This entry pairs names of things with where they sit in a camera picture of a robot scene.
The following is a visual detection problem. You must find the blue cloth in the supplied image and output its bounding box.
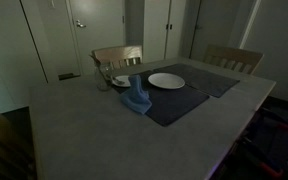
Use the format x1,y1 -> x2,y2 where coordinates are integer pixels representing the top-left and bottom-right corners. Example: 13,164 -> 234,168
119,74 -> 153,116

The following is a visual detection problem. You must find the large white plate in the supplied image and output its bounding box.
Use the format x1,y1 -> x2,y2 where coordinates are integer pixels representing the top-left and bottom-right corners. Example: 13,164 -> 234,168
147,72 -> 186,90

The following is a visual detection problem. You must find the small white plate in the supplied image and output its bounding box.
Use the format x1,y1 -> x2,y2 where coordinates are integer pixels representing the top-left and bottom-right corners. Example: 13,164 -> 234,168
111,74 -> 132,88

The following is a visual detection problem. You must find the metal fork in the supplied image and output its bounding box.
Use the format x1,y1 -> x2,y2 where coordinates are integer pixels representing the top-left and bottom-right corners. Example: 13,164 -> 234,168
107,73 -> 126,86

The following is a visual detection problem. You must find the dark grey fabric placemat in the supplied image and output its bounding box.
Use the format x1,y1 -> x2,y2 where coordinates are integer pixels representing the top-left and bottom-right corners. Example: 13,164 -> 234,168
111,69 -> 211,128
153,63 -> 241,99

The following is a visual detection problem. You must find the white door with lever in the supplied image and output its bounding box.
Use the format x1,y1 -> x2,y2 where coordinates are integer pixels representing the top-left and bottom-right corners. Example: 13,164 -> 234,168
65,0 -> 127,76

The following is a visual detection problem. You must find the grey plain door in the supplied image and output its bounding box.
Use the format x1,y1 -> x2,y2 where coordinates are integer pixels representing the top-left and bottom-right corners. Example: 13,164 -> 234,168
188,0 -> 256,63

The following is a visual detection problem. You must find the metal door lever handle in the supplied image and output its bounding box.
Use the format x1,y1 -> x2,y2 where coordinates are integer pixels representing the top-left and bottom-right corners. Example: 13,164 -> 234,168
75,19 -> 87,29

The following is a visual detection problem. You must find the black clamp with red handle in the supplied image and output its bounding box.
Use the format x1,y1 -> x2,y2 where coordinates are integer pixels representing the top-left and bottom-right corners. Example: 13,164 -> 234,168
258,108 -> 288,133
238,136 -> 285,179

